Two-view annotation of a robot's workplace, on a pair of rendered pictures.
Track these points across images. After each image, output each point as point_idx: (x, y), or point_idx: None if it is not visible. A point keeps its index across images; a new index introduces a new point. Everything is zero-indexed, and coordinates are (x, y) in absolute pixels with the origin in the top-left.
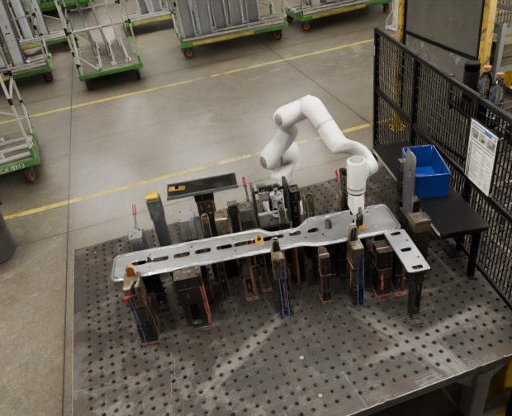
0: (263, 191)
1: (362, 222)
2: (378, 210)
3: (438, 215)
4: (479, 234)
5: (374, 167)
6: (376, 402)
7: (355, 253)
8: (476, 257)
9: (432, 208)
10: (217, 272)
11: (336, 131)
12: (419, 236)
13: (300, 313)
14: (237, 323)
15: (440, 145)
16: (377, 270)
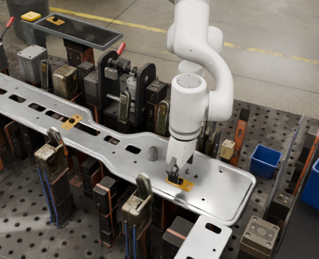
0: (111, 68)
1: (177, 181)
2: (236, 180)
3: (299, 251)
4: None
5: (218, 110)
6: None
7: (123, 215)
8: None
9: (305, 231)
10: (21, 130)
11: (192, 21)
12: (245, 257)
13: (68, 232)
14: (11, 196)
15: None
16: (160, 256)
